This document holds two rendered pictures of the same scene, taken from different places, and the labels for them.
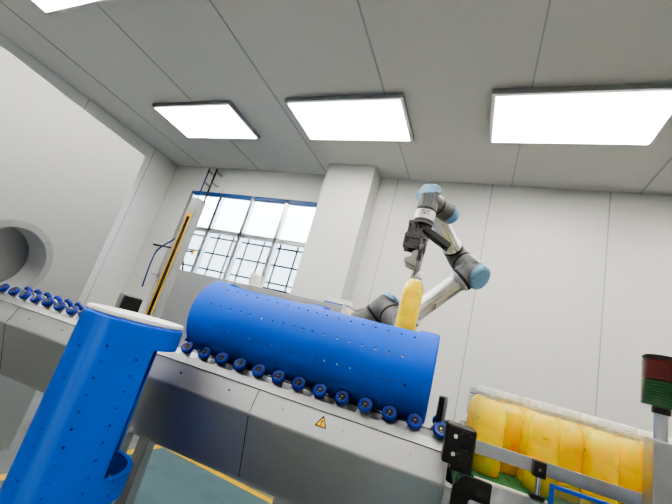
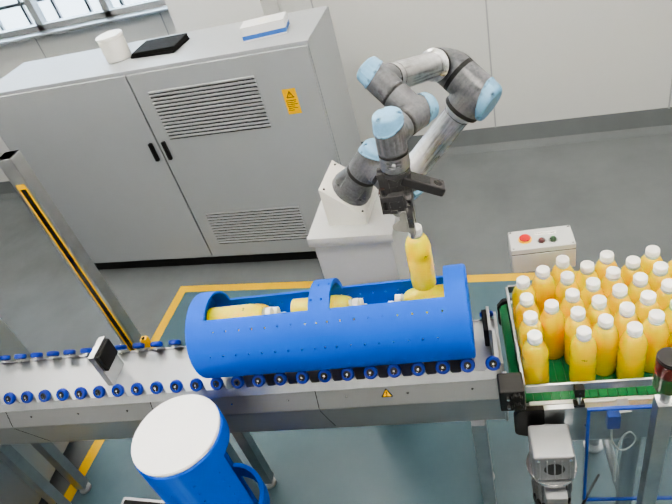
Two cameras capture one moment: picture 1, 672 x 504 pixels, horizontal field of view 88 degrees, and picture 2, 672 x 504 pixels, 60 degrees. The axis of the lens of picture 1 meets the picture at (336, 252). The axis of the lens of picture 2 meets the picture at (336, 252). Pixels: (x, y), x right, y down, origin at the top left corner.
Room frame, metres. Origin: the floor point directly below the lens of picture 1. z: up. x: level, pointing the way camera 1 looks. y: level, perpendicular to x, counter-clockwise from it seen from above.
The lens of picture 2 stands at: (-0.03, -0.03, 2.40)
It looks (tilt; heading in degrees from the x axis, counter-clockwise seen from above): 38 degrees down; 358
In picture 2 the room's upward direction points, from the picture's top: 17 degrees counter-clockwise
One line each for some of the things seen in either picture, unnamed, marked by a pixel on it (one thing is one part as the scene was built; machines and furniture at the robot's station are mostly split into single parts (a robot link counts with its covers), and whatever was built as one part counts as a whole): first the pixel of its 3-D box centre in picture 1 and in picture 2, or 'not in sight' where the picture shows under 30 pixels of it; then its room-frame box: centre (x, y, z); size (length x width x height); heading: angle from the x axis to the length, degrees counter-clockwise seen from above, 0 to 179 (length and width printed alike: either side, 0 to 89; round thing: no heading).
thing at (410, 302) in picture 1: (410, 302); (419, 258); (1.22, -0.30, 1.32); 0.07 x 0.07 x 0.19
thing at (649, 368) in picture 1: (661, 372); (670, 365); (0.70, -0.70, 1.23); 0.06 x 0.06 x 0.04
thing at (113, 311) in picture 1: (137, 317); (175, 433); (1.15, 0.54, 1.03); 0.28 x 0.28 x 0.01
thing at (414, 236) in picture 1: (417, 237); (396, 188); (1.22, -0.28, 1.57); 0.09 x 0.08 x 0.12; 71
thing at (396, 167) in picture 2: (424, 217); (394, 161); (1.22, -0.29, 1.65); 0.08 x 0.08 x 0.05
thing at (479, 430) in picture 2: not in sight; (485, 468); (1.12, -0.37, 0.31); 0.06 x 0.06 x 0.63; 71
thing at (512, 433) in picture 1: (506, 434); (552, 330); (1.08, -0.62, 1.00); 0.07 x 0.07 x 0.19
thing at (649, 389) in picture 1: (661, 395); (668, 378); (0.70, -0.70, 1.18); 0.06 x 0.06 x 0.05
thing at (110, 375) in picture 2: (125, 313); (108, 361); (1.59, 0.81, 1.00); 0.10 x 0.04 x 0.15; 161
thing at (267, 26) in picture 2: (338, 303); (265, 26); (3.20, -0.15, 1.48); 0.24 x 0.12 x 0.08; 73
